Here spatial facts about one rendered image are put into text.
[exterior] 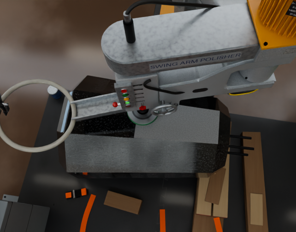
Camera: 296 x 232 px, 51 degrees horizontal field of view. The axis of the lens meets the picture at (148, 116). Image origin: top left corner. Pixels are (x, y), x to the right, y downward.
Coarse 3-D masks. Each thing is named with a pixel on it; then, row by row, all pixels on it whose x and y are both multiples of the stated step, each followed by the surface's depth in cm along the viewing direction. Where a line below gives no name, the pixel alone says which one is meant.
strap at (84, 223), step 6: (90, 198) 272; (90, 204) 270; (162, 210) 266; (84, 216) 267; (162, 216) 264; (84, 222) 266; (162, 222) 263; (216, 222) 242; (84, 228) 264; (162, 228) 261; (216, 228) 241
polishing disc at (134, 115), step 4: (152, 108) 210; (128, 112) 210; (132, 112) 210; (136, 112) 210; (148, 112) 209; (156, 112) 209; (132, 116) 209; (136, 116) 209; (140, 116) 209; (144, 116) 209; (148, 116) 208; (152, 116) 208; (156, 116) 209; (132, 120) 208; (136, 120) 208; (140, 120) 208; (144, 120) 208; (148, 120) 208; (152, 120) 207
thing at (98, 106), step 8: (96, 96) 195; (104, 96) 194; (112, 96) 196; (80, 104) 201; (88, 104) 199; (96, 104) 198; (104, 104) 197; (176, 104) 184; (80, 112) 199; (88, 112) 198; (96, 112) 197; (104, 112) 191; (112, 112) 192; (120, 112) 194; (80, 120) 197
